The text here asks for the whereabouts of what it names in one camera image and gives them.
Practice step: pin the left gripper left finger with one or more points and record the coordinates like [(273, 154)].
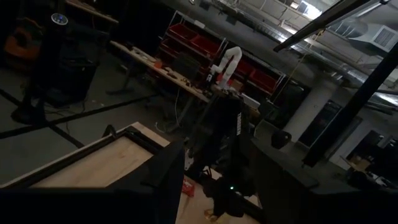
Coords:
[(140, 202)]

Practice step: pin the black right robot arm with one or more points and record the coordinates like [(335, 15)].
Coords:
[(230, 133)]

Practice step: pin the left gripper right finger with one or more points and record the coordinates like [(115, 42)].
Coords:
[(295, 202)]

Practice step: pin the red candy packet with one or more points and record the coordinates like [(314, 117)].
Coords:
[(188, 188)]

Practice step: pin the wooden workbench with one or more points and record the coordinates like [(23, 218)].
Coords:
[(149, 62)]

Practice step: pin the black overhead frame beam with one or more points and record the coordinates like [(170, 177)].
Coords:
[(323, 21)]

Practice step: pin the red storage bin shelf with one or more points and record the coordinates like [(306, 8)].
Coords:
[(202, 45)]

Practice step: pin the orange machine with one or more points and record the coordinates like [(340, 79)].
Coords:
[(18, 46)]

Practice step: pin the black tower fan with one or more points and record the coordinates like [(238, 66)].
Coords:
[(49, 62)]

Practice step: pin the black equipment box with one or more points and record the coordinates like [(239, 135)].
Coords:
[(81, 77)]

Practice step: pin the black frame post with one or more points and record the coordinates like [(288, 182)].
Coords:
[(354, 105)]

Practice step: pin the white column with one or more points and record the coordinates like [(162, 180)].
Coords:
[(311, 105)]

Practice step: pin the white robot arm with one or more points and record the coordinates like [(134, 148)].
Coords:
[(231, 59)]

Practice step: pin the white air conditioning unit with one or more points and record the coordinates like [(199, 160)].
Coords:
[(384, 37)]

